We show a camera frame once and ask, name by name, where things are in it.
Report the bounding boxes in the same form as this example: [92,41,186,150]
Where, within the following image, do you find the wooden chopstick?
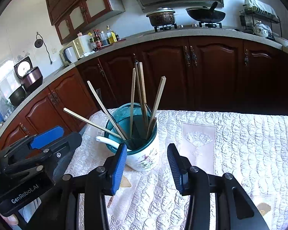
[129,67,136,138]
[87,80,127,140]
[63,108,125,140]
[146,76,166,140]
[135,61,149,130]

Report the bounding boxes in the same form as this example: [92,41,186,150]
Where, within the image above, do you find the white ceramic soup spoon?
[96,136,120,153]

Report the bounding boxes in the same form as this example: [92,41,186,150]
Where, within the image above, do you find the black fork wooden handle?
[96,88,116,125]

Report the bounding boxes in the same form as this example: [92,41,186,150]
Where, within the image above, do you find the left white gloved hand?
[0,213,19,226]

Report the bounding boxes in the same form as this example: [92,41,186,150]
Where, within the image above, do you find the white floral utensil cup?
[112,103,160,172]

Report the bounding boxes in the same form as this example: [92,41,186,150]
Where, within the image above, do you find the rice cooker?
[14,56,44,94]

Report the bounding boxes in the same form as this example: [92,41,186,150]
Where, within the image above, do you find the pink quilted tablecloth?
[62,108,288,230]

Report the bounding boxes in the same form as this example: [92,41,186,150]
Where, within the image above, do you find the white microwave oven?
[60,34,93,66]

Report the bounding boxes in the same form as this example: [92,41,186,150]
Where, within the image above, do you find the dark wooden base cabinets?
[0,35,288,150]

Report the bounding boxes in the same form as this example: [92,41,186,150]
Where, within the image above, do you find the condiment bottles group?
[88,25,121,51]

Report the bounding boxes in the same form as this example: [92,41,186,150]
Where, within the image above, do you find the lidded cooking pot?
[146,7,176,27]

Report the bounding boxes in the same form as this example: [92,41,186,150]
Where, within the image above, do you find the black wok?
[186,1,226,23]

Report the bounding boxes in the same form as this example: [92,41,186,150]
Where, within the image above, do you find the dish drying rack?
[239,0,282,39]

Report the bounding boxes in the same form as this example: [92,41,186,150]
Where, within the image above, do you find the wooden upper wall cabinet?
[46,0,125,45]

